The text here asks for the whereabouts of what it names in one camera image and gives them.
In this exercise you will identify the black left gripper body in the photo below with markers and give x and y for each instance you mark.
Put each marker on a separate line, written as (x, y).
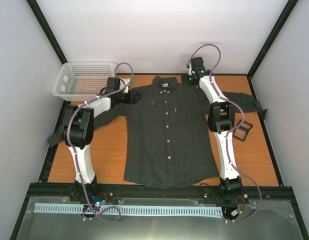
(130, 99)

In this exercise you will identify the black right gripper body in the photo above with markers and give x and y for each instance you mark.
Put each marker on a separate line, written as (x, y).
(190, 82)

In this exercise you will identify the blue white brooch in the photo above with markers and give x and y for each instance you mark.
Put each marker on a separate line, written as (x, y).
(153, 102)

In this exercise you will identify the dark grey pinstriped shirt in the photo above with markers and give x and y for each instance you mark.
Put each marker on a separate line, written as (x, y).
(166, 149)

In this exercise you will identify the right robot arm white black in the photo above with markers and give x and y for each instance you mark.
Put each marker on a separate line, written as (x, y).
(221, 122)

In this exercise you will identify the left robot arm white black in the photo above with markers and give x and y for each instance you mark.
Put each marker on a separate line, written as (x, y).
(77, 129)

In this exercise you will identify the white perforated plastic basket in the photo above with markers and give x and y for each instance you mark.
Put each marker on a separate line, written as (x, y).
(82, 81)

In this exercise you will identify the small black square holder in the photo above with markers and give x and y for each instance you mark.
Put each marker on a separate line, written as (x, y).
(243, 130)

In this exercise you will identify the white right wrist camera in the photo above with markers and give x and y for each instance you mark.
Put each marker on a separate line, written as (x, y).
(190, 69)

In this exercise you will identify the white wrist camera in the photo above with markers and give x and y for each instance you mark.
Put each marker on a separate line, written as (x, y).
(190, 69)
(124, 82)

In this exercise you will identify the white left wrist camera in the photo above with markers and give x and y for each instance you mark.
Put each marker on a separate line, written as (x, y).
(124, 82)

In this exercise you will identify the light blue slotted cable duct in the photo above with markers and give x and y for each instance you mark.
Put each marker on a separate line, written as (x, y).
(134, 210)

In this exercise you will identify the black right frame post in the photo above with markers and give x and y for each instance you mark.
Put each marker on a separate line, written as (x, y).
(276, 29)

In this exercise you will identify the black frame post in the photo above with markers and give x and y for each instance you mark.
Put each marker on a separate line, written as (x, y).
(276, 29)
(39, 15)

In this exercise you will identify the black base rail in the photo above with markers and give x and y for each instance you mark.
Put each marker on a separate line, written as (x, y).
(114, 193)

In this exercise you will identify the black left frame post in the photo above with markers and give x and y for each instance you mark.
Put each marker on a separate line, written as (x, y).
(39, 15)

